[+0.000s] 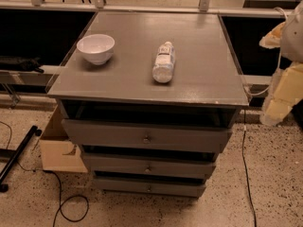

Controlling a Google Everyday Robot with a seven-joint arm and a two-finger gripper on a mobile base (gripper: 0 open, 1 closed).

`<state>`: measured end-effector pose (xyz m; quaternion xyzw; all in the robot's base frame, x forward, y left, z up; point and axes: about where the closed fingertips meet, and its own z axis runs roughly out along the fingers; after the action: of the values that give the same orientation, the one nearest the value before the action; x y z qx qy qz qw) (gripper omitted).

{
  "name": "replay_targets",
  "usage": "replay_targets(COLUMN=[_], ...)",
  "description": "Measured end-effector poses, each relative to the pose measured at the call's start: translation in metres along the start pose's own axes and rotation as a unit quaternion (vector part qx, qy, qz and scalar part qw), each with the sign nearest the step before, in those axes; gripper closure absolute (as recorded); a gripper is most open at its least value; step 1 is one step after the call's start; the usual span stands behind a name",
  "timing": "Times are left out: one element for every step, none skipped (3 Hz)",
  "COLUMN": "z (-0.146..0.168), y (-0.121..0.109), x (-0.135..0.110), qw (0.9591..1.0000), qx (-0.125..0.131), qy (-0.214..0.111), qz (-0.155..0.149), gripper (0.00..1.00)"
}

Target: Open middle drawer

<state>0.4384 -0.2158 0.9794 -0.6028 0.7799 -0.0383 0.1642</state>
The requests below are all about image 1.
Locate clear plastic bottle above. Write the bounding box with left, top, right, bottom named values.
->
left=152, top=42, right=175, bottom=83

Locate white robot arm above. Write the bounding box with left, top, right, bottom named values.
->
left=259, top=1, right=303, bottom=126

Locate black floor cable right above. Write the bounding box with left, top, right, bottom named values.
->
left=241, top=109, right=258, bottom=227

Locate black object on rail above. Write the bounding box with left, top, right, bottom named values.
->
left=0, top=56, right=44, bottom=73

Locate black metal stand leg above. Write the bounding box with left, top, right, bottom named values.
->
left=0, top=126, right=42, bottom=193

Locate cardboard box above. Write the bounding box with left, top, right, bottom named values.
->
left=39, top=108, right=88, bottom=173

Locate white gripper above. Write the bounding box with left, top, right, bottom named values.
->
left=259, top=1, right=303, bottom=62

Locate white bowl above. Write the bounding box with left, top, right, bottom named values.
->
left=77, top=34, right=116, bottom=65

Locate metal rail frame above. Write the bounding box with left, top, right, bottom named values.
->
left=1, top=0, right=292, bottom=108

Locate grey drawer cabinet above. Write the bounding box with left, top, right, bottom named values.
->
left=48, top=11, right=248, bottom=198

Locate grey drawer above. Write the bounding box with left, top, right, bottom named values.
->
left=93, top=177, right=205, bottom=198
left=62, top=119, right=232, bottom=153
left=82, top=153, right=215, bottom=179

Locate grey bottom drawer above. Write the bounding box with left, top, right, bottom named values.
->
left=93, top=177, right=205, bottom=198

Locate grey top drawer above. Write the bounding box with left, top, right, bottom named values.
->
left=62, top=119, right=232, bottom=153

